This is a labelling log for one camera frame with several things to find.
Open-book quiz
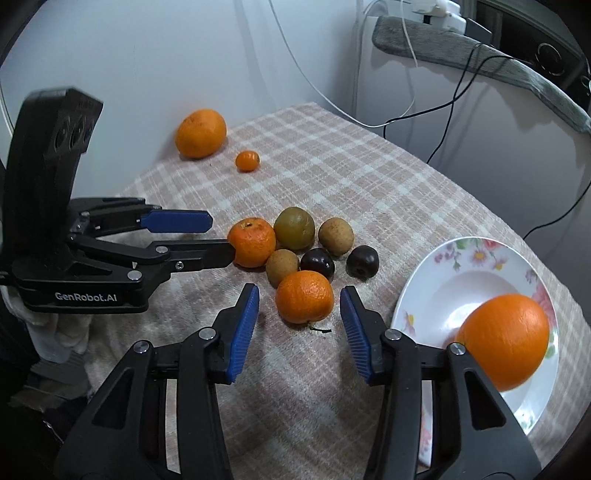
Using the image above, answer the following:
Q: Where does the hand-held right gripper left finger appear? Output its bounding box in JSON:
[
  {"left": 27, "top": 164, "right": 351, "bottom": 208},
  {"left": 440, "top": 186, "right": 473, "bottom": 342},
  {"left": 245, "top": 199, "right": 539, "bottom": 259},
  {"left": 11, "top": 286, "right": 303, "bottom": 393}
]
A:
[{"left": 48, "top": 283, "right": 262, "bottom": 480}]

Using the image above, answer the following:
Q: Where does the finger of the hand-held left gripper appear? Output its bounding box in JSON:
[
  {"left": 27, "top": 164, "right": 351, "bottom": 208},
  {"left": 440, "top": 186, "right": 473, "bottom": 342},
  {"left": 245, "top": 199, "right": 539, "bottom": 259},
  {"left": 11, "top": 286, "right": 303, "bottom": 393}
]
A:
[
  {"left": 69, "top": 197, "right": 214, "bottom": 241},
  {"left": 69, "top": 236, "right": 237, "bottom": 283}
]

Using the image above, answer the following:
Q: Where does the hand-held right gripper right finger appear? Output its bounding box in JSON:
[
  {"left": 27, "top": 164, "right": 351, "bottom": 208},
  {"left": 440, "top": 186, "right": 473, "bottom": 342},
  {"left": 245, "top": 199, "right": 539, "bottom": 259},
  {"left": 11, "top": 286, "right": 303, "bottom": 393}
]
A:
[{"left": 339, "top": 285, "right": 543, "bottom": 480}]

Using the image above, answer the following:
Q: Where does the orange mandarin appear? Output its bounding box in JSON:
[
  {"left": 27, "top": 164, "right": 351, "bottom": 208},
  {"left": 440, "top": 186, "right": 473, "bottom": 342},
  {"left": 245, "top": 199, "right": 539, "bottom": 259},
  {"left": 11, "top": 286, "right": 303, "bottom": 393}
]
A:
[
  {"left": 228, "top": 217, "right": 277, "bottom": 269},
  {"left": 275, "top": 270, "right": 335, "bottom": 325}
]

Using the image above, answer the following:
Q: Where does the dark purple plum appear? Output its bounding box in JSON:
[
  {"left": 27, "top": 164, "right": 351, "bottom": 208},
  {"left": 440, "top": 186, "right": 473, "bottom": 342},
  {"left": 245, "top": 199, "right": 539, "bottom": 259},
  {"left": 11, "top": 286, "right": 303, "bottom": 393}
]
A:
[
  {"left": 346, "top": 246, "right": 380, "bottom": 279},
  {"left": 300, "top": 248, "right": 336, "bottom": 279}
]

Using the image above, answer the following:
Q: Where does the white floral plate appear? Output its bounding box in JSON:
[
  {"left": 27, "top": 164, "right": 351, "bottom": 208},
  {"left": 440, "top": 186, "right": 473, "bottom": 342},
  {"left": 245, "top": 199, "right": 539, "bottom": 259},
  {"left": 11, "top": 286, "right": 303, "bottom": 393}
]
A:
[{"left": 390, "top": 237, "right": 560, "bottom": 435}]

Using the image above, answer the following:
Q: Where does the brown kiwi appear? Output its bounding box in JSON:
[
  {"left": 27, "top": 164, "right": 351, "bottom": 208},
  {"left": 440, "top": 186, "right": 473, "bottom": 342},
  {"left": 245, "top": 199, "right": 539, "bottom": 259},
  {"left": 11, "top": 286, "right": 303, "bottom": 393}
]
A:
[
  {"left": 318, "top": 217, "right": 355, "bottom": 257},
  {"left": 265, "top": 248, "right": 301, "bottom": 288}
]

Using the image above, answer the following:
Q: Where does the person's left hand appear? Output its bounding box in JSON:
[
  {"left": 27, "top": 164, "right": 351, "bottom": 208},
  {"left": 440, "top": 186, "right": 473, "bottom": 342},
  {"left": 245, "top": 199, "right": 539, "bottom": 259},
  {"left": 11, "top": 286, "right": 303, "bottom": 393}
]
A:
[{"left": 0, "top": 284, "right": 92, "bottom": 361}]

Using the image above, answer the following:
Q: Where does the green-brown round fruit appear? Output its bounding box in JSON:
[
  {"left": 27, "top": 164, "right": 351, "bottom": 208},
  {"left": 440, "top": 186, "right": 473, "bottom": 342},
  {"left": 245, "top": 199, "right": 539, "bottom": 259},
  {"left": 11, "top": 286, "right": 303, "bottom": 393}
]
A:
[{"left": 273, "top": 207, "right": 317, "bottom": 251}]

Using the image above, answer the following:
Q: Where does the pink checked tablecloth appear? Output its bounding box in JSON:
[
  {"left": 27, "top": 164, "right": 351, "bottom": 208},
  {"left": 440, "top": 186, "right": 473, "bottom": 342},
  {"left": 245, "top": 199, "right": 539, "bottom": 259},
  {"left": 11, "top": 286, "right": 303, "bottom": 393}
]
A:
[{"left": 78, "top": 102, "right": 591, "bottom": 480}]

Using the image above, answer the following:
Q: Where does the smooth large orange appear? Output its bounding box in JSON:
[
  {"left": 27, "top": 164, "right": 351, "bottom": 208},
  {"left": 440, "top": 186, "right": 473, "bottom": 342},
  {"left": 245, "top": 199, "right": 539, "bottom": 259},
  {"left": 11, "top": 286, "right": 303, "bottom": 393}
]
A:
[{"left": 455, "top": 294, "right": 550, "bottom": 392}]

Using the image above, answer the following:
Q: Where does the grey towel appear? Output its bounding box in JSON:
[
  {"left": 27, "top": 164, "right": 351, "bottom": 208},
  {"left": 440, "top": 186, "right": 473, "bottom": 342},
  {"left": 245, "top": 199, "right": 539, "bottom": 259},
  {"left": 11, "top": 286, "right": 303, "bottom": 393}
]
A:
[{"left": 372, "top": 15, "right": 591, "bottom": 134}]

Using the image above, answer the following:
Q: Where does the white charger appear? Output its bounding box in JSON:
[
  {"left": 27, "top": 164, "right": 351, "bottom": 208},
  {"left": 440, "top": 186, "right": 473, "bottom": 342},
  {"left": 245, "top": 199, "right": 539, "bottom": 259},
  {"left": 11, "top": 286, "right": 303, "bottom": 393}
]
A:
[{"left": 411, "top": 0, "right": 467, "bottom": 33}]

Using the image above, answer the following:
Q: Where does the black speaker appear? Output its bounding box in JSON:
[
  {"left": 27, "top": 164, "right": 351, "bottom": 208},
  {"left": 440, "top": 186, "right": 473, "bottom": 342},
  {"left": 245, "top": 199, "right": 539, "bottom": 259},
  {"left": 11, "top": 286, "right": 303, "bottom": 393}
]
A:
[{"left": 475, "top": 0, "right": 591, "bottom": 93}]

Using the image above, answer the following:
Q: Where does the white cable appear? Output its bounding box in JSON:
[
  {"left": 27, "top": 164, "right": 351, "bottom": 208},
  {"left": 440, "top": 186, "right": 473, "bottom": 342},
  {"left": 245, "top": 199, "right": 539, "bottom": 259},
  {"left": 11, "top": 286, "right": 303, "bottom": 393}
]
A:
[
  {"left": 268, "top": 0, "right": 386, "bottom": 129},
  {"left": 385, "top": 0, "right": 419, "bottom": 127}
]

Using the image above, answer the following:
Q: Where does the black cable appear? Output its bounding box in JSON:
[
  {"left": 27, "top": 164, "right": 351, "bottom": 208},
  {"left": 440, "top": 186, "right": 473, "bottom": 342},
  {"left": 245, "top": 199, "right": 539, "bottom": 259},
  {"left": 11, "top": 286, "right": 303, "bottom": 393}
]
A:
[
  {"left": 427, "top": 51, "right": 506, "bottom": 164},
  {"left": 382, "top": 43, "right": 483, "bottom": 138},
  {"left": 522, "top": 180, "right": 591, "bottom": 241}
]

